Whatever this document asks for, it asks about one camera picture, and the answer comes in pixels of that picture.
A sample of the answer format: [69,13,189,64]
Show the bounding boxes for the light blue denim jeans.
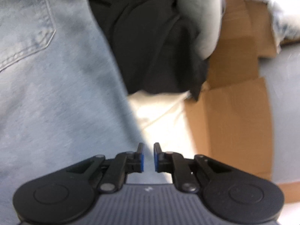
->
[1,0,143,224]

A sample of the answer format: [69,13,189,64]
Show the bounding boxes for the brown cardboard sheet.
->
[183,0,300,203]

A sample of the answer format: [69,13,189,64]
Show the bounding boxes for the grey fluffy blanket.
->
[255,0,299,46]

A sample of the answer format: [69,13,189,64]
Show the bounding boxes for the cream bear print bedsheet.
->
[127,91,197,184]

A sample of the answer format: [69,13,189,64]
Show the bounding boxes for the black garment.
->
[88,0,208,99]

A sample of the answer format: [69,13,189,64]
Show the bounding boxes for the grey green pillow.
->
[177,0,224,59]

